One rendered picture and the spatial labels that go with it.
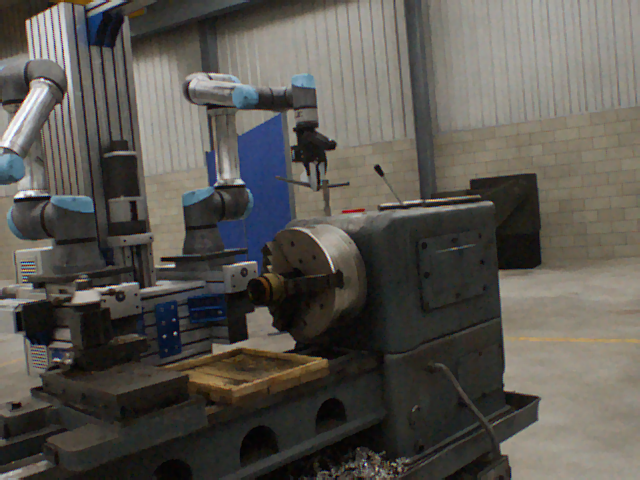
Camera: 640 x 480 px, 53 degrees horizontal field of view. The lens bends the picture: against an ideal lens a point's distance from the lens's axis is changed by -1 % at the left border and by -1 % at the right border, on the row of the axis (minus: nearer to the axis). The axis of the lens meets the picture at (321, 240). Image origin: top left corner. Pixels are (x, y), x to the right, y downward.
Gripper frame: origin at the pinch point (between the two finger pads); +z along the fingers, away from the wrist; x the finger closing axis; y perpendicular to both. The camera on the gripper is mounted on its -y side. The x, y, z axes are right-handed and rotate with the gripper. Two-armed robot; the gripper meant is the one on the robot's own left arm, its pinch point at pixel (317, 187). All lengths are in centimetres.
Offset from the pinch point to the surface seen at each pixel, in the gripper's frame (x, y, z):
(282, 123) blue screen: -309, 365, -84
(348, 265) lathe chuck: 17.5, -27.0, 22.6
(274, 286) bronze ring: 34.5, -15.9, 25.9
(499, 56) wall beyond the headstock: -903, 448, -227
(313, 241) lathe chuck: 23.6, -20.7, 15.3
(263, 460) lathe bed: 52, -27, 64
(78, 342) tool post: 83, -5, 31
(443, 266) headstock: -16.9, -32.9, 27.4
